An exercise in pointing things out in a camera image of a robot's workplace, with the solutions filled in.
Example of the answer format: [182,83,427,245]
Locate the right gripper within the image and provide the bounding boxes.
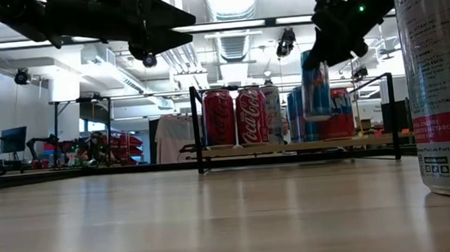
[299,10,387,73]

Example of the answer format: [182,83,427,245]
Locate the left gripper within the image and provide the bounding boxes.
[97,0,200,65]

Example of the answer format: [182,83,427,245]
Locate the blue silver Red Bull can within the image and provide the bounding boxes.
[292,84,323,144]
[299,49,334,124]

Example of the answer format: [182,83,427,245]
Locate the red Fanta can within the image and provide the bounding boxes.
[317,87,357,141]

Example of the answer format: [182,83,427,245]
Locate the white Celsius Peach Vibe can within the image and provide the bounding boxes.
[263,78,285,146]

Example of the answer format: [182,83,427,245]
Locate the red Star Wars Coca-Cola can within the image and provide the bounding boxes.
[234,86,270,147]

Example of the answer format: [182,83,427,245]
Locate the red can black Coca-Cola script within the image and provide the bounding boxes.
[201,88,238,151]

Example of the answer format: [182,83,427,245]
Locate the black overhead crossbar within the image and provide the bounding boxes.
[0,6,399,51]

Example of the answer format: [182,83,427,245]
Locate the black background monitor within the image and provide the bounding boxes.
[380,98,416,135]

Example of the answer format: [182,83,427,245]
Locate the white draped cloth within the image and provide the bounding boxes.
[153,113,197,166]

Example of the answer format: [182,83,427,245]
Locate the red storage bins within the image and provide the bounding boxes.
[108,130,146,166]

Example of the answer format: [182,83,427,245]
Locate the person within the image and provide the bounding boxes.
[88,129,109,166]

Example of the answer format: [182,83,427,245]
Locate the dark screen monitor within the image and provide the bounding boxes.
[0,125,29,155]

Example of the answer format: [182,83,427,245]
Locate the hanging black ceiling camera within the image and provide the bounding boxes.
[274,28,298,59]

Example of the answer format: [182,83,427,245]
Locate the small black ceiling camera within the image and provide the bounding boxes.
[352,65,369,81]

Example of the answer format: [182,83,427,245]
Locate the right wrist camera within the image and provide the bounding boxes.
[311,0,357,29]

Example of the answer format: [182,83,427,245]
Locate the wooden shelf with black frame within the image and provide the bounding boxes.
[181,70,419,175]

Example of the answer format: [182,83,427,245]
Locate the black tall table frame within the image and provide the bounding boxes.
[47,94,116,170]

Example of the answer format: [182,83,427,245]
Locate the black aluminium rig frame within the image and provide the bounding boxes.
[0,143,421,191]

